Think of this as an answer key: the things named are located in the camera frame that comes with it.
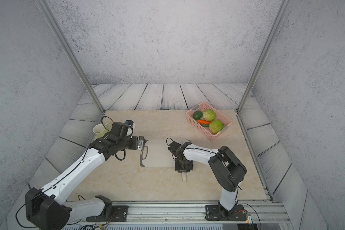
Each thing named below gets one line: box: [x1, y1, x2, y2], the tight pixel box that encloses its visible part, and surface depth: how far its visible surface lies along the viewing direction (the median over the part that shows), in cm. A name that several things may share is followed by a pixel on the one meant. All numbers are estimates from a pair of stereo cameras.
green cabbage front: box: [208, 119, 225, 136], surface depth 103 cm
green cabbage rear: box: [202, 108, 217, 123], surface depth 112 cm
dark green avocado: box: [193, 110, 203, 120], surface depth 116 cm
